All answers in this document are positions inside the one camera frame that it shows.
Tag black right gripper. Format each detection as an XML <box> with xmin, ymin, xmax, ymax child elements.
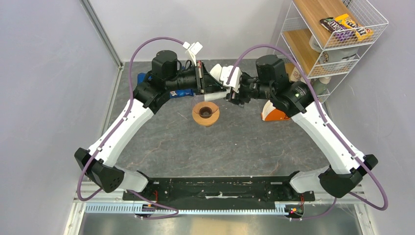
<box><xmin>224</xmin><ymin>71</ymin><xmax>275</xmax><ymax>108</ymax></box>

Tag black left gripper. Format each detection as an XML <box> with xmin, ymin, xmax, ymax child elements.
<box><xmin>166</xmin><ymin>61</ymin><xmax>226</xmax><ymax>95</ymax></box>

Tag orange coffee filter box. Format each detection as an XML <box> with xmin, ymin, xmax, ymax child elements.
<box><xmin>261</xmin><ymin>100</ymin><xmax>290</xmax><ymax>121</ymax></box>

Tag white paper coffee filter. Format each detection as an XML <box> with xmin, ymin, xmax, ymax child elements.
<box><xmin>204</xmin><ymin>64</ymin><xmax>228</xmax><ymax>101</ymax></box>

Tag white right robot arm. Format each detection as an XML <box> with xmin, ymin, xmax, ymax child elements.
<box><xmin>219</xmin><ymin>55</ymin><xmax>378</xmax><ymax>200</ymax></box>

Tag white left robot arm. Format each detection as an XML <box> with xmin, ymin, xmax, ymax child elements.
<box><xmin>74</xmin><ymin>50</ymin><xmax>233</xmax><ymax>200</ymax></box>

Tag white coffee bag on shelf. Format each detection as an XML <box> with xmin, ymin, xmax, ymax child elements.
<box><xmin>309</xmin><ymin>35</ymin><xmax>358</xmax><ymax>64</ymax></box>

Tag blue Doritos chip bag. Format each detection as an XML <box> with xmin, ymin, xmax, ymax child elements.
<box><xmin>137</xmin><ymin>72</ymin><xmax>195</xmax><ymax>98</ymax></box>

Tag beige paper cup stack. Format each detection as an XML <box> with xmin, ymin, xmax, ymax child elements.
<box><xmin>290</xmin><ymin>66</ymin><xmax>305</xmax><ymax>83</ymax></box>

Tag green paper cup stack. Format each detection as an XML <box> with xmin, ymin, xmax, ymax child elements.
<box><xmin>312</xmin><ymin>76</ymin><xmax>331</xmax><ymax>95</ymax></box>

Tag brown M&M candy bag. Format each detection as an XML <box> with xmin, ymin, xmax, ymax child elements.
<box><xmin>320</xmin><ymin>17</ymin><xmax>354</xmax><ymax>42</ymax></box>

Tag yellow M&M candy bag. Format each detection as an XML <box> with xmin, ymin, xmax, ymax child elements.
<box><xmin>334</xmin><ymin>14</ymin><xmax>374</xmax><ymax>42</ymax></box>

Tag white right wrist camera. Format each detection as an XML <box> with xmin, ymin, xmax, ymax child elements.
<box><xmin>219</xmin><ymin>66</ymin><xmax>242</xmax><ymax>93</ymax></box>

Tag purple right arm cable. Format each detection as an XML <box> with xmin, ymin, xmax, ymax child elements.
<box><xmin>226</xmin><ymin>44</ymin><xmax>389</xmax><ymax>221</ymax></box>

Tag white wire shelf rack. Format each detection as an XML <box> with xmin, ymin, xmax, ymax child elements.
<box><xmin>277</xmin><ymin>0</ymin><xmax>389</xmax><ymax>103</ymax></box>

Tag aluminium frame rail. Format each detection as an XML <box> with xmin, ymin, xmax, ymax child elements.
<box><xmin>80</xmin><ymin>0</ymin><xmax>124</xmax><ymax>72</ymax></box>

